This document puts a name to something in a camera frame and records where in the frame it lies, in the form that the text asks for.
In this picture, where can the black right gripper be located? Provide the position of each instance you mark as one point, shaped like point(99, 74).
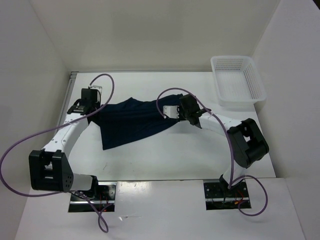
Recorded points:
point(181, 117)

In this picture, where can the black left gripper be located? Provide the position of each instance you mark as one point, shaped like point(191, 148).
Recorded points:
point(97, 116)

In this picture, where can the navy blue shorts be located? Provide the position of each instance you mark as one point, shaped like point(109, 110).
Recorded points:
point(130, 121)

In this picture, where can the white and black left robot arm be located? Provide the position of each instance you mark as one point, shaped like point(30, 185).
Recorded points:
point(49, 167)

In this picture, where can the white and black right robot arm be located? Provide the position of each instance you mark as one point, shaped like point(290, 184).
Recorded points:
point(244, 137)

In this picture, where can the white perforated plastic basket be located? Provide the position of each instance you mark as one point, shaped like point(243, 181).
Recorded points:
point(237, 81)

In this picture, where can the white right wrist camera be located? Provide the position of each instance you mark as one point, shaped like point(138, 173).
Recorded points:
point(171, 111)

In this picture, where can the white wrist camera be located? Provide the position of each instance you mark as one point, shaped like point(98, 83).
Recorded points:
point(99, 90)
point(171, 111)

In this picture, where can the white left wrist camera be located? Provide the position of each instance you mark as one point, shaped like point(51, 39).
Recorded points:
point(99, 90)

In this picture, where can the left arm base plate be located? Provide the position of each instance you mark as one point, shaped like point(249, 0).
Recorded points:
point(102, 198)

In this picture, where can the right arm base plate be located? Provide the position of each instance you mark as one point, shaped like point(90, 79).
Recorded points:
point(217, 198)

